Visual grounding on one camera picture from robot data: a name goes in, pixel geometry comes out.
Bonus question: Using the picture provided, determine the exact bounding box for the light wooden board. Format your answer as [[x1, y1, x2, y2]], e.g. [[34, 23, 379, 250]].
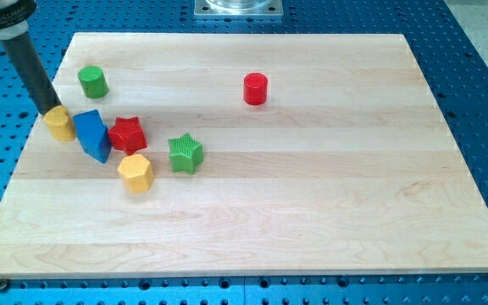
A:
[[0, 32, 488, 279]]

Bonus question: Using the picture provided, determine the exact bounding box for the blue perforated metal table plate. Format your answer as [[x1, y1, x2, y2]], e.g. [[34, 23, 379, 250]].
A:
[[0, 0, 488, 304]]

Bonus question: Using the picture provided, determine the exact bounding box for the green cylinder block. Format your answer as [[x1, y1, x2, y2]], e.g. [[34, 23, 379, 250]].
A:
[[77, 65, 109, 99]]

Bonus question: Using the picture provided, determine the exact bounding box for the red star block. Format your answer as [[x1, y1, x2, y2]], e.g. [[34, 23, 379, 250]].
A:
[[108, 117, 147, 155]]

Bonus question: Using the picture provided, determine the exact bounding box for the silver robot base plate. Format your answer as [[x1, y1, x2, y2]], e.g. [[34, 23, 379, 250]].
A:
[[194, 0, 284, 17]]

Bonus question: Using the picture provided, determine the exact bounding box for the red cylinder block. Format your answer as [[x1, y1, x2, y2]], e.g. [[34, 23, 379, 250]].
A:
[[243, 72, 268, 106]]

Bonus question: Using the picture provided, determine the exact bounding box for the green star block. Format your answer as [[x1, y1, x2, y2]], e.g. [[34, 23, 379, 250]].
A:
[[168, 133, 204, 175]]

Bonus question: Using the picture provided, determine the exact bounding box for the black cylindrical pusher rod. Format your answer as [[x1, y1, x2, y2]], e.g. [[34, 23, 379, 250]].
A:
[[0, 32, 61, 115]]

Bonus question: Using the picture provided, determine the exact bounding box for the blue triangle block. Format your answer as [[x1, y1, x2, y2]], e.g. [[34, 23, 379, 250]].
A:
[[73, 110, 112, 164]]

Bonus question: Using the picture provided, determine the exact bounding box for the yellow hexagon block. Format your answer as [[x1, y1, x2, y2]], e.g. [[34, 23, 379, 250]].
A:
[[117, 154, 154, 193]]

